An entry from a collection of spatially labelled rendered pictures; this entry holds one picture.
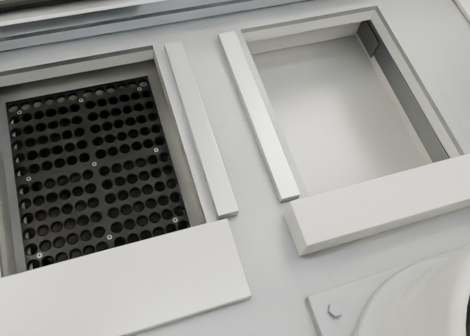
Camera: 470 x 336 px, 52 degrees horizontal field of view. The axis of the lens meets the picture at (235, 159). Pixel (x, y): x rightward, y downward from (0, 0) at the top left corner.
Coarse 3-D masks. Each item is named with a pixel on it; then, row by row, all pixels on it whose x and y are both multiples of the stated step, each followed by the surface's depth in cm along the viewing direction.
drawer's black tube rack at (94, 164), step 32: (128, 96) 61; (32, 128) 58; (64, 128) 58; (96, 128) 62; (128, 128) 59; (160, 128) 60; (32, 160) 56; (64, 160) 56; (96, 160) 56; (128, 160) 57; (160, 160) 57; (32, 192) 54; (64, 192) 58; (96, 192) 55; (128, 192) 55; (160, 192) 55; (32, 224) 52; (64, 224) 53; (96, 224) 53; (128, 224) 56; (160, 224) 54; (32, 256) 51; (64, 256) 54
